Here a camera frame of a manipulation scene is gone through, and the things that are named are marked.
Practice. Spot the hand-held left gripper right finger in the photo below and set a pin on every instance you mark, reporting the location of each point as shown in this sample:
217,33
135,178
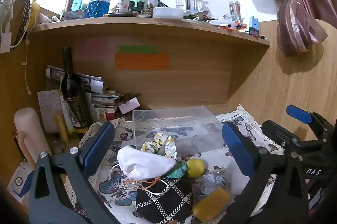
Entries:
238,150

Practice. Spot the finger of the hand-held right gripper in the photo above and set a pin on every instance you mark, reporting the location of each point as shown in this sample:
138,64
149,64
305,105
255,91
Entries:
280,133
298,113

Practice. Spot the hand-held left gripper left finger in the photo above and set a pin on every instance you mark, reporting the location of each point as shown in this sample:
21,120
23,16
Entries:
98,145

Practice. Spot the silver blue scrunchie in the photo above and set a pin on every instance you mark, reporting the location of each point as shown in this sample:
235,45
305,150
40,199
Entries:
213,180

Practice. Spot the white cloth pouch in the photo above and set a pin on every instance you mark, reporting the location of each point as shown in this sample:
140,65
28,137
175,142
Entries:
142,163

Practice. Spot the yellow sponge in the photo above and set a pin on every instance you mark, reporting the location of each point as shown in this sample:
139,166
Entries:
210,203

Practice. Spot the clear plastic box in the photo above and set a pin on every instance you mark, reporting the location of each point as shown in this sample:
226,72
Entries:
184,118

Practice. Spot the floral yellow white scrunchie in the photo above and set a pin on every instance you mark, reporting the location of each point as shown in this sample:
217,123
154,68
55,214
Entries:
168,143

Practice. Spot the black patterned pouch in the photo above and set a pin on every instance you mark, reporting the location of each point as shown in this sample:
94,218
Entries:
163,200

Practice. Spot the stack of small boxes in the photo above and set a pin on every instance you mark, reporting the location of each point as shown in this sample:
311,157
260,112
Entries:
105,108

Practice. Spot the yellow tube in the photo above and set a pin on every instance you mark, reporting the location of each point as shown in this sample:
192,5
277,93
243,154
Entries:
62,129

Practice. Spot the dark wine bottle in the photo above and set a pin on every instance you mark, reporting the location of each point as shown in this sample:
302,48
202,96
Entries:
75,108

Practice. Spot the butterfly print lace cloth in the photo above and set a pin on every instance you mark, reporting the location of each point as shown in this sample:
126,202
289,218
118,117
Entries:
118,187

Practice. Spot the white paper tag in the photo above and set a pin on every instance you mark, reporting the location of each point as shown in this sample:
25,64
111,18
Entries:
129,106

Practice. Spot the white handwritten note paper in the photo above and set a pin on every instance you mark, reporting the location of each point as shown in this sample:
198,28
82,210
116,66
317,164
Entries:
48,108

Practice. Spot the rolled printed papers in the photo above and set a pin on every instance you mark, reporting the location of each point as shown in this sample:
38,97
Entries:
87,80

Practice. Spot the pale pink cylinder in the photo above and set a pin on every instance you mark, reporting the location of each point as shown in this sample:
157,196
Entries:
29,129

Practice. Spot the white blue box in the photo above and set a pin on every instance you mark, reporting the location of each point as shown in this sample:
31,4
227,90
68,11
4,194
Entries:
19,183

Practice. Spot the mauve tied curtain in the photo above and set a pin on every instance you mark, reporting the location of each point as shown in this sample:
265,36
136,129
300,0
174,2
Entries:
297,21

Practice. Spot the orange sticky note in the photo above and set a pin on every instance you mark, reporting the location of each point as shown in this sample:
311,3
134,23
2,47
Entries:
142,61

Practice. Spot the pink sticky note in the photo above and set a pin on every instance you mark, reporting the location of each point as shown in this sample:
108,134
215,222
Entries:
90,49

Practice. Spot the blue plastic block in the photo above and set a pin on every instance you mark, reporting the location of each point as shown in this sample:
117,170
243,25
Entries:
254,25

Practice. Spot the green sticky note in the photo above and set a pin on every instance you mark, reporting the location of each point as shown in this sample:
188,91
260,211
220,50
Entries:
138,49

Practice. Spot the orange pens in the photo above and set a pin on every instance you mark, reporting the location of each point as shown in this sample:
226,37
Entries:
234,26

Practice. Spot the clear glass jar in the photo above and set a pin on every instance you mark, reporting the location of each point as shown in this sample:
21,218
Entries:
233,12

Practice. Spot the black orange pen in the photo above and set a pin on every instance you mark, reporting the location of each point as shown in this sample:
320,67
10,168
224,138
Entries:
121,14

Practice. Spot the wooden shelf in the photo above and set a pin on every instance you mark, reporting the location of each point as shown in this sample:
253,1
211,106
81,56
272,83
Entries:
158,26

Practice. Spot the metal binder clip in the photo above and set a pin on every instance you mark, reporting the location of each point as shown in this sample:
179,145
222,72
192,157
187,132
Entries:
202,16

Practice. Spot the white hanging tag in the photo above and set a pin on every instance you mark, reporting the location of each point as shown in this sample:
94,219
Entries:
5,42

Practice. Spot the blue glass decanter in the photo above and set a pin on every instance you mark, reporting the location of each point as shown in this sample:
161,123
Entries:
98,5

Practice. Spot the brown lipstick tube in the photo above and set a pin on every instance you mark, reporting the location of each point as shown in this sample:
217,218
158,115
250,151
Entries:
68,4

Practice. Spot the dark patterned band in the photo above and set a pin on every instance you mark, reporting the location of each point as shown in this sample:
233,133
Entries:
23,18

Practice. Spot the white plastic case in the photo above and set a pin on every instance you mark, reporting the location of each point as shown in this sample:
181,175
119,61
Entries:
168,13

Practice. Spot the white hanging cloth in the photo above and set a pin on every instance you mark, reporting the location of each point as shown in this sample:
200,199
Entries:
7,0

